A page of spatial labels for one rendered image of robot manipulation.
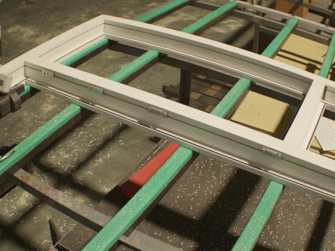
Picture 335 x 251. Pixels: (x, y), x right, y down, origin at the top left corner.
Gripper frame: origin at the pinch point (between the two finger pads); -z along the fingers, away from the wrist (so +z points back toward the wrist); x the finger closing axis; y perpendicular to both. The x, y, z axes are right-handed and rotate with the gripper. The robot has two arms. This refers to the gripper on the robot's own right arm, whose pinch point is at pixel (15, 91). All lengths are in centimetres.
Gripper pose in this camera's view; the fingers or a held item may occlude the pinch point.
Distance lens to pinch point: 114.6
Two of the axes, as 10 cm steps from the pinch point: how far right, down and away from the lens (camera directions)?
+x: -8.5, -3.2, 4.1
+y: -0.4, 8.2, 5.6
